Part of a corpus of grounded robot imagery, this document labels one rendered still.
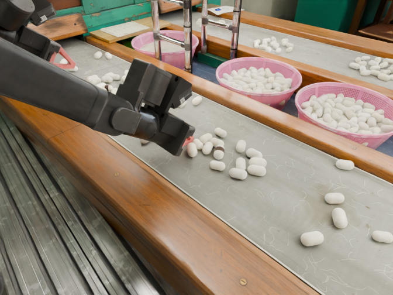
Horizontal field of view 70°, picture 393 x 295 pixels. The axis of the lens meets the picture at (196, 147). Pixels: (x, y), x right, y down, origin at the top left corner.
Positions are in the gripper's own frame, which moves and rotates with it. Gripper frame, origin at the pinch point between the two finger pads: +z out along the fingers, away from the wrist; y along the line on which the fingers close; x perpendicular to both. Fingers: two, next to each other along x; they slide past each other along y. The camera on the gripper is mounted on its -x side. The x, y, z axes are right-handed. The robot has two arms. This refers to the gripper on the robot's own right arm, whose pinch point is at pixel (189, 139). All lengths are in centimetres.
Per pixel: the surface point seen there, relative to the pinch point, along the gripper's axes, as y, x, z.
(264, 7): 151, -142, 230
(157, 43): 40.6, -20.4, 15.2
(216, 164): -9.9, 1.5, -1.5
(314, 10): 98, -154, 237
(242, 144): -9.9, -4.3, 4.9
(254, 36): 34, -47, 57
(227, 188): -14.8, 4.2, -2.1
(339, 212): -33.1, -2.3, 2.2
